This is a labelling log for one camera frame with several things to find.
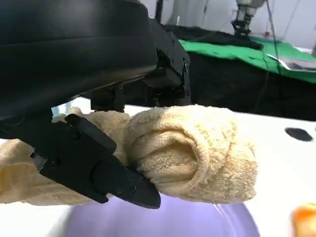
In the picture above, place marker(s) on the lilac plate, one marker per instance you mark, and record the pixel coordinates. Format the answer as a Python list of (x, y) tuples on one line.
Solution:
[(160, 222)]

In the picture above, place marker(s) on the black cloth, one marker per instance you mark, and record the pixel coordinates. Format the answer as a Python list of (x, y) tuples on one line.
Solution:
[(227, 86)]

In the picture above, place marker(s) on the beige towel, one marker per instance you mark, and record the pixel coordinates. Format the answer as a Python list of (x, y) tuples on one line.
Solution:
[(197, 153)]

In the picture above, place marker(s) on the orange and white toy bread roll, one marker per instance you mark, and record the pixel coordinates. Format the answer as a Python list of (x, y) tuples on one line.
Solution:
[(306, 219)]

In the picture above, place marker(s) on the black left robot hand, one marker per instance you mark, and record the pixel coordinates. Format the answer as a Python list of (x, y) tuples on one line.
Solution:
[(69, 49)]

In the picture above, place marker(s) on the printed paper sheet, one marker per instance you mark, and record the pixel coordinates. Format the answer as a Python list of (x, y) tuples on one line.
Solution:
[(293, 63)]

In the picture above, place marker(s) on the green cloth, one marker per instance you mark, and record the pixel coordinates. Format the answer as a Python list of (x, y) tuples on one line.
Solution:
[(247, 51)]

